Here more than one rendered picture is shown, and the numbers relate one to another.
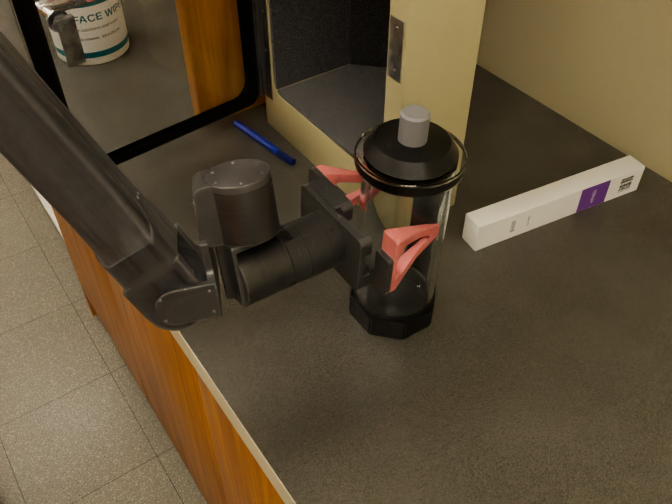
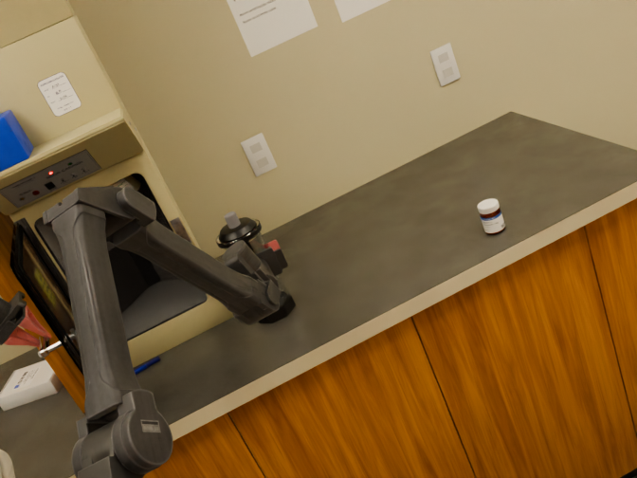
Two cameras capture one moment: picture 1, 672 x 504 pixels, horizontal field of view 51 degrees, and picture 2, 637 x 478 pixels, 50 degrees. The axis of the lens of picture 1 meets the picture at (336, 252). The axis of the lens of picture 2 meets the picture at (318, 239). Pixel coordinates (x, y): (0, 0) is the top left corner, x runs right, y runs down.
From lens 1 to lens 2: 1.18 m
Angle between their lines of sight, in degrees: 53
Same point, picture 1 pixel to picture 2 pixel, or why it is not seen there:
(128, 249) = (248, 284)
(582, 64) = not seen: hidden behind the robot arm
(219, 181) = (235, 251)
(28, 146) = (208, 263)
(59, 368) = not seen: outside the picture
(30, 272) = not seen: outside the picture
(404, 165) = (247, 225)
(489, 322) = (299, 283)
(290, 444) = (332, 332)
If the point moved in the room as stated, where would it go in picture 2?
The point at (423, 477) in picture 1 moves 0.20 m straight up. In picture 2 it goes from (360, 293) to (329, 219)
